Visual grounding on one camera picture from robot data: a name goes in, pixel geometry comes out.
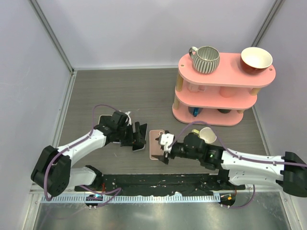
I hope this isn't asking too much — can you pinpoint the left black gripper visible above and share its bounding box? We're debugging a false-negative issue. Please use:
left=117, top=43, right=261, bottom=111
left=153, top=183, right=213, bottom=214
left=117, top=122, right=145, bottom=147

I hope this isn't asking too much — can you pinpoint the pink phone case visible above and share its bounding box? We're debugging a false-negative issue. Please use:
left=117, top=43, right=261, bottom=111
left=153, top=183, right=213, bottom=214
left=149, top=130, right=164, bottom=161

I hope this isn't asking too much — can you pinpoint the beige phone case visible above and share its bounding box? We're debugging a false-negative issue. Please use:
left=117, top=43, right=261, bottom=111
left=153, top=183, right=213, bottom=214
left=98, top=115, right=113, bottom=127

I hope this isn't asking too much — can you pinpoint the black phone silver edge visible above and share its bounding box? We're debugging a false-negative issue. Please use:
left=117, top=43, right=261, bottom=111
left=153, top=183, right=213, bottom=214
left=132, top=144, right=146, bottom=152

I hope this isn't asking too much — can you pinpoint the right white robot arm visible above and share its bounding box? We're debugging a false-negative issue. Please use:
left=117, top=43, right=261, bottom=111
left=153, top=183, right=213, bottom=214
left=149, top=131, right=307, bottom=197

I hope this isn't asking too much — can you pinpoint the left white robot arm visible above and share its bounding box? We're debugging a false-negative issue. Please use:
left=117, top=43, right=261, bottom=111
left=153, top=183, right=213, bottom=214
left=30, top=111, right=148, bottom=197

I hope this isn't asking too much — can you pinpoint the black mounting plate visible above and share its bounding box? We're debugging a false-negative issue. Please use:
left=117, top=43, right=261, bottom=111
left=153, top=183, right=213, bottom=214
left=87, top=173, right=246, bottom=196

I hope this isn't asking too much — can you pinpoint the yellow green mug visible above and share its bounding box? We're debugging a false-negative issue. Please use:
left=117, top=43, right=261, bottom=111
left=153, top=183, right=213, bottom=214
left=192, top=127, right=217, bottom=144

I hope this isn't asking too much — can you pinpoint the blue cup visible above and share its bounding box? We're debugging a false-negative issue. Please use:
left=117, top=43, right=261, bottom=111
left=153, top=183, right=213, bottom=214
left=188, top=107, right=202, bottom=117

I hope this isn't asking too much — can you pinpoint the clear pink glass cup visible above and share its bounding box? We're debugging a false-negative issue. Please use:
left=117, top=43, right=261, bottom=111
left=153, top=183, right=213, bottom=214
left=188, top=83, right=206, bottom=92

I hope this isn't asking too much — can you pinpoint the dark cup bottom shelf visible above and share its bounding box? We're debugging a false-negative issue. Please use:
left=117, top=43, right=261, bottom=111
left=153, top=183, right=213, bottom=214
left=217, top=109, right=231, bottom=114

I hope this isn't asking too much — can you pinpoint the pink three-tier shelf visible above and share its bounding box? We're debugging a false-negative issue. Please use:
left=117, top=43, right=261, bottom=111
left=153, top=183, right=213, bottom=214
left=172, top=53, right=276, bottom=126

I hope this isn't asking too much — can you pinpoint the grey striped mug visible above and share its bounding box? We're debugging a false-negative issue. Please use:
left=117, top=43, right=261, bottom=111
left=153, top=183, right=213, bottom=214
left=189, top=46, right=220, bottom=74

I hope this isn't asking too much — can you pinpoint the red white bowl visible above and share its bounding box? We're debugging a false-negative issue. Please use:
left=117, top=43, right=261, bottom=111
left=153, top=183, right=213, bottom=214
left=240, top=47, right=273, bottom=75

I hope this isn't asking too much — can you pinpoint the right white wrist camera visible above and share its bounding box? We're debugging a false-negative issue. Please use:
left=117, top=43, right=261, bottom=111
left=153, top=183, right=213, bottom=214
left=157, top=131, right=175, bottom=153

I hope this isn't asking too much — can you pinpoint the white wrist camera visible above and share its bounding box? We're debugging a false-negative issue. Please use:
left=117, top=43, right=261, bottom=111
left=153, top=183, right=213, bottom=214
left=157, top=131, right=175, bottom=153
left=125, top=111, right=132, bottom=126

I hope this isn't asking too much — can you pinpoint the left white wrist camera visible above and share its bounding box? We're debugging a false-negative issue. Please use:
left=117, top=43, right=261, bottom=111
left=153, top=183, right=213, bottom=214
left=125, top=111, right=132, bottom=126

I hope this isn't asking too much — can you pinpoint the white slotted cable duct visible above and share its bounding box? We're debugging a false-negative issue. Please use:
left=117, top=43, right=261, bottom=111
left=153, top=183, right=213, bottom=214
left=50, top=193, right=220, bottom=204

